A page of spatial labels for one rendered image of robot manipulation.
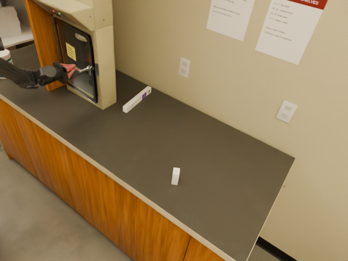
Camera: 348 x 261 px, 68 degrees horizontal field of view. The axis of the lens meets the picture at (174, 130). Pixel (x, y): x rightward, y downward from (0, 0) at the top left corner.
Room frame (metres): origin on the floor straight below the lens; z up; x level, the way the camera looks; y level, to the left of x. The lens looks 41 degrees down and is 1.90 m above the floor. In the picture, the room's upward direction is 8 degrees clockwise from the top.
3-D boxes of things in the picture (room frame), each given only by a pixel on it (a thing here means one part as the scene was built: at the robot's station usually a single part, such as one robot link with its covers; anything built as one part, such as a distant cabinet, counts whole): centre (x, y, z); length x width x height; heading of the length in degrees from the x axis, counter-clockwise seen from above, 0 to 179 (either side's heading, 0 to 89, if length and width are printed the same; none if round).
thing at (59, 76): (1.09, 0.62, 1.20); 0.07 x 0.07 x 0.10; 60
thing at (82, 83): (1.25, 0.58, 1.19); 0.30 x 0.01 x 0.40; 56
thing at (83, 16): (1.21, 0.60, 1.46); 0.32 x 0.11 x 0.10; 60
